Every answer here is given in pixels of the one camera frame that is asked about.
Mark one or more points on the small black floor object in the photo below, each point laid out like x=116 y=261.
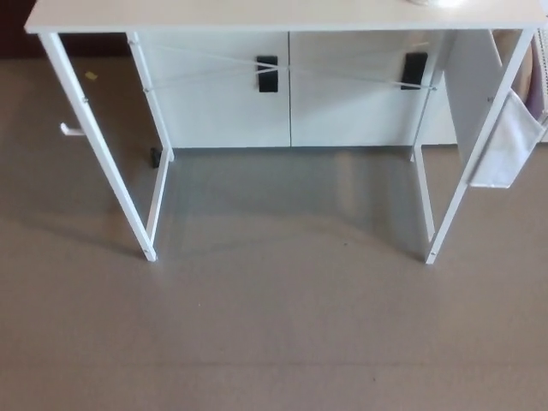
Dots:
x=154 y=157

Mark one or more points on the yellow paper scrap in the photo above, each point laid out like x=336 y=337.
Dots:
x=91 y=75

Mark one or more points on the white fabric side pouch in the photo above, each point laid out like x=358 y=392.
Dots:
x=505 y=145

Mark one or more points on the white cabinet with doors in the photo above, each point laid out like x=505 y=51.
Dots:
x=342 y=111

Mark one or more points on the white desk side hook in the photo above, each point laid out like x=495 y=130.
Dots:
x=68 y=130

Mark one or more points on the dark brown wooden furniture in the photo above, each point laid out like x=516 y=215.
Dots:
x=17 y=34

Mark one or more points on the white metal-frame table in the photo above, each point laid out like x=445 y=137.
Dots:
x=214 y=15

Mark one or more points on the white toilet paper roll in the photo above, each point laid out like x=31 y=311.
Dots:
x=447 y=3

